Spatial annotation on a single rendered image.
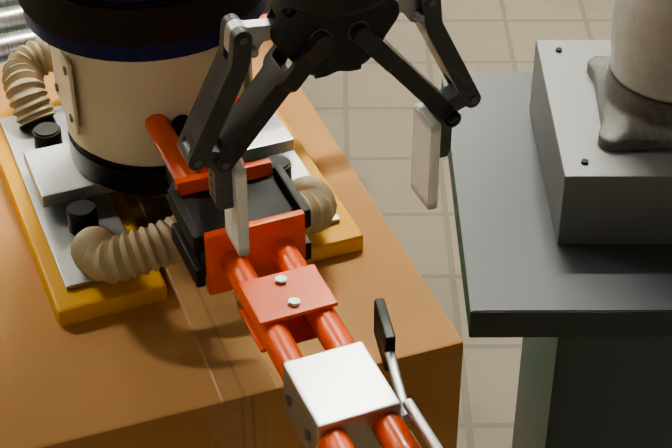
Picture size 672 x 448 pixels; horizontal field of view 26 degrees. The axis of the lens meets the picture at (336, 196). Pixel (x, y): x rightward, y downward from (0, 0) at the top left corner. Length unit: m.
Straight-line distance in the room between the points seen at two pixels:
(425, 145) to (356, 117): 2.30
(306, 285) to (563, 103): 0.73
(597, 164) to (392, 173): 1.46
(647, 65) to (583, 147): 0.12
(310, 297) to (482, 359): 1.58
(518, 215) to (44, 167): 0.60
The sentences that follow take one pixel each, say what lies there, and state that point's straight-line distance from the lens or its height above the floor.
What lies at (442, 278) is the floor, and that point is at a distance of 2.82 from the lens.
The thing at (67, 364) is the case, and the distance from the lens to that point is 1.26.
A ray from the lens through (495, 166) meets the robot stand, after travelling 1.82.
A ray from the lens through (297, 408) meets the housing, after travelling 1.02.
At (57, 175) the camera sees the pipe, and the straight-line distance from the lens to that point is 1.40.
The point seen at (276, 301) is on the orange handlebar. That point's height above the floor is 1.09.
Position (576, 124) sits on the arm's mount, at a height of 0.85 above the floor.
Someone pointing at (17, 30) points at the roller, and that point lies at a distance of 2.62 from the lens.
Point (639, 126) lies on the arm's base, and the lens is 1.70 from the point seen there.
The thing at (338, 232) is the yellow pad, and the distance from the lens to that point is 1.35.
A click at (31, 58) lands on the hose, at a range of 1.53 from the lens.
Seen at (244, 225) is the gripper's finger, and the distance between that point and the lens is 0.94.
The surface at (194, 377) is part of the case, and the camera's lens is 1.23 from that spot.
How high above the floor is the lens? 1.79
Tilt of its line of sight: 36 degrees down
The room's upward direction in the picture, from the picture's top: straight up
